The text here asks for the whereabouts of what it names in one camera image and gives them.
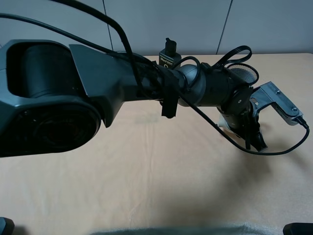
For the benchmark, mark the black object bottom right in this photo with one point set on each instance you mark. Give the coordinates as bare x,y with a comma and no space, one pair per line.
298,229

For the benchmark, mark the cream ceramic teapot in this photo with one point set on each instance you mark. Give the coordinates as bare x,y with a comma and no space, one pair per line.
223,124

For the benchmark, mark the dark green pump bottle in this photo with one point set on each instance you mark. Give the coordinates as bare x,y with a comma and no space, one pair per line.
169,57

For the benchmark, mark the black mesh pen holder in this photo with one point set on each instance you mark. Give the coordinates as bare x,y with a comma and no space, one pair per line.
246,72

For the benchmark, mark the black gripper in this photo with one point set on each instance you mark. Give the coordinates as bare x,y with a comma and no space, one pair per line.
246,126

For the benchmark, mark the black object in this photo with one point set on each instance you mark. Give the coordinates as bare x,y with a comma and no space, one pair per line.
6,226
298,229

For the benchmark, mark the black object bottom left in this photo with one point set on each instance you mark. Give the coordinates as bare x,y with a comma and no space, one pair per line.
6,226

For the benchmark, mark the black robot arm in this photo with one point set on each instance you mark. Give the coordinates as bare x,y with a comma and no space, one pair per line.
54,98

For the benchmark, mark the beige table cloth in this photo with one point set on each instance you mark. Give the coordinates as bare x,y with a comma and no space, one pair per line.
149,171

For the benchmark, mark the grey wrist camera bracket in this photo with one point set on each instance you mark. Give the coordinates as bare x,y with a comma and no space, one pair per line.
270,95

